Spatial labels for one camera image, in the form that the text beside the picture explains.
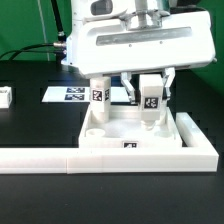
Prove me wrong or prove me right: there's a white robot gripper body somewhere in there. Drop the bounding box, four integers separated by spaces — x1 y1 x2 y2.
65 0 215 77

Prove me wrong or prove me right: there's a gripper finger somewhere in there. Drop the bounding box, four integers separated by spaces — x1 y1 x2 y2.
162 67 175 100
121 72 136 104

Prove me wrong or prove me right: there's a white marker sheet with tags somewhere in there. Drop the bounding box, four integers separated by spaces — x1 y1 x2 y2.
42 86 129 103

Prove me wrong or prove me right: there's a white L-shaped obstacle fence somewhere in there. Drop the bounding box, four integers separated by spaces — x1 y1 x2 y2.
0 113 219 174

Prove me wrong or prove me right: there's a black cable bundle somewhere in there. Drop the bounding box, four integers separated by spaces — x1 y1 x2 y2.
0 0 69 62

